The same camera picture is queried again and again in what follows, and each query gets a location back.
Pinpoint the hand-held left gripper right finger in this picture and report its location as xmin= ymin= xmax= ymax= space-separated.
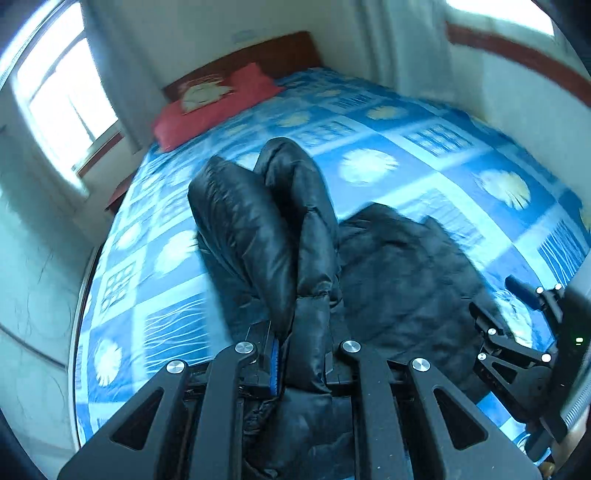
xmin=323 ymin=322 xmax=542 ymax=480

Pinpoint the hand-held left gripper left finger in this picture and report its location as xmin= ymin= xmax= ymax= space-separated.
xmin=57 ymin=322 xmax=283 ymax=480

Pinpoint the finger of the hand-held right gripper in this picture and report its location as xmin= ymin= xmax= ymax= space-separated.
xmin=505 ymin=275 xmax=567 ymax=325
xmin=468 ymin=300 xmax=556 ymax=422

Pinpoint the black puffer jacket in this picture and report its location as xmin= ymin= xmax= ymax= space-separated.
xmin=187 ymin=137 xmax=514 ymax=480

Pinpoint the bed with blue patterned sheet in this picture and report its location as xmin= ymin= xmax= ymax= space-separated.
xmin=69 ymin=66 xmax=591 ymax=459

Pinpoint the dark wooden nightstand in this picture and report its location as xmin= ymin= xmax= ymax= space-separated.
xmin=105 ymin=177 xmax=136 ymax=216

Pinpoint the red pillow with cream print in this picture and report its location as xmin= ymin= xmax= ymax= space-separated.
xmin=153 ymin=63 xmax=285 ymax=153

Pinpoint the brown wooden headboard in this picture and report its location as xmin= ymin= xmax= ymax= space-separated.
xmin=161 ymin=30 xmax=323 ymax=103

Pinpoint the white curtain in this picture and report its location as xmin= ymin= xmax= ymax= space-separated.
xmin=82 ymin=0 xmax=160 ymax=156

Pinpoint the bright window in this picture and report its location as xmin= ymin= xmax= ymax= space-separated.
xmin=0 ymin=0 xmax=122 ymax=179

